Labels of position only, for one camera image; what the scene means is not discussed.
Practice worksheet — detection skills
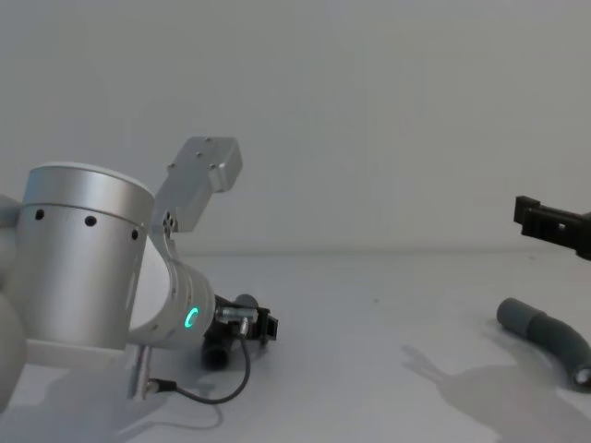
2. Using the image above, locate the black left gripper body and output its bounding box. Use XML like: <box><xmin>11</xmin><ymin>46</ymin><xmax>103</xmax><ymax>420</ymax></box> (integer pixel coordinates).
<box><xmin>202</xmin><ymin>294</ymin><xmax>265</xmax><ymax>356</ymax></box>

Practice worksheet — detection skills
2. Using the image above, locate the white table cloth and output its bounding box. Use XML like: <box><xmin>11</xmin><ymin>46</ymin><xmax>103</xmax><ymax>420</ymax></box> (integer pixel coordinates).
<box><xmin>0</xmin><ymin>248</ymin><xmax>591</xmax><ymax>443</ymax></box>

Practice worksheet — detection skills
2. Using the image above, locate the thin dark gripper cable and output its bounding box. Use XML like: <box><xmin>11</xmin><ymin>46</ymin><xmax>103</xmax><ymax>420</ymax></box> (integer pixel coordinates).
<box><xmin>146</xmin><ymin>307</ymin><xmax>258</xmax><ymax>405</ymax></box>

